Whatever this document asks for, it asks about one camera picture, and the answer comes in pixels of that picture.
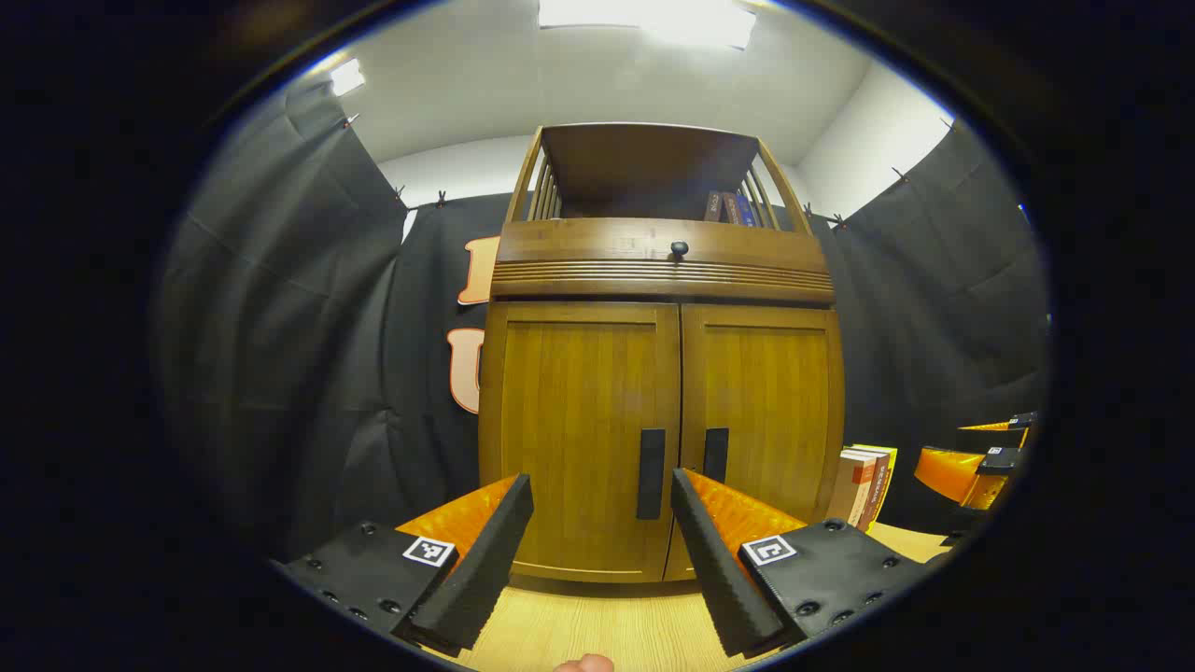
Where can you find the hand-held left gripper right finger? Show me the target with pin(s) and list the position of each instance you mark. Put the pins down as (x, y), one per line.
(714, 569)

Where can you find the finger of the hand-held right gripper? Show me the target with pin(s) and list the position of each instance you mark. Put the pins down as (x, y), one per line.
(948, 471)
(990, 426)

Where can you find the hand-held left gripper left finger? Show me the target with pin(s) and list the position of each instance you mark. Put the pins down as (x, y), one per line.
(476, 569)

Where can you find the wooden shoe cabinet door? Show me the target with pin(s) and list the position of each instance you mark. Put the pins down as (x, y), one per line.
(579, 401)
(766, 392)

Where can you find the wooden double-door shoe cabinet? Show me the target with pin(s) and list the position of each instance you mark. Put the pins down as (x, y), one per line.
(597, 247)

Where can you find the dark red book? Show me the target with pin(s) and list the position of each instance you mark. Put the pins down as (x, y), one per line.
(878, 490)

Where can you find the black backdrop cloth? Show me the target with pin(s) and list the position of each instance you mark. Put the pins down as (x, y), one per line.
(280, 327)

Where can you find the blue book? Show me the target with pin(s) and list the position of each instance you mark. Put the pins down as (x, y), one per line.
(748, 211)

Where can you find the reddish brown book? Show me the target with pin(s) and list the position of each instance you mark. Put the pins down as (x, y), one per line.
(731, 207)

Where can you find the small ceiling light panel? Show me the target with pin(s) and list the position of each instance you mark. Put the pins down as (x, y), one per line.
(346, 76)

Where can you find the large ceiling light panel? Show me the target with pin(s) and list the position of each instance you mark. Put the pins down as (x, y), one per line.
(644, 19)

